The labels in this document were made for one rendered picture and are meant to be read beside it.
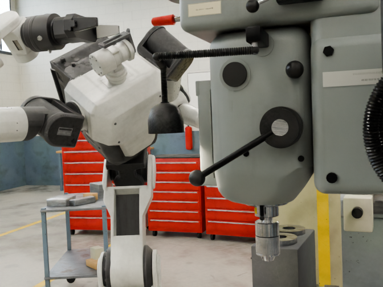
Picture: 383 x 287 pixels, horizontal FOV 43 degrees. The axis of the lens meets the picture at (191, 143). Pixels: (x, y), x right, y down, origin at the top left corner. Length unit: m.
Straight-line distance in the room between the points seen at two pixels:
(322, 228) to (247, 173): 1.88
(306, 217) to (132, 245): 1.35
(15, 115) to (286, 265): 0.77
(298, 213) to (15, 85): 10.34
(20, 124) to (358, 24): 0.84
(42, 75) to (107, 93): 10.86
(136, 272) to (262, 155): 0.82
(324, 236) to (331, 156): 1.93
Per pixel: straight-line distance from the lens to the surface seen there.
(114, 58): 1.33
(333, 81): 0.82
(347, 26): 0.84
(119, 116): 1.37
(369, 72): 0.82
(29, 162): 12.48
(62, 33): 1.20
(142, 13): 11.09
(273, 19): 0.85
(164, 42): 1.52
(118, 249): 1.59
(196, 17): 0.87
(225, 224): 5.77
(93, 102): 1.35
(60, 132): 1.34
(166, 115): 0.94
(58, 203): 3.94
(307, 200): 2.71
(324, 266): 2.78
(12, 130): 1.29
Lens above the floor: 1.48
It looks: 3 degrees down
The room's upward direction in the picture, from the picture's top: 2 degrees counter-clockwise
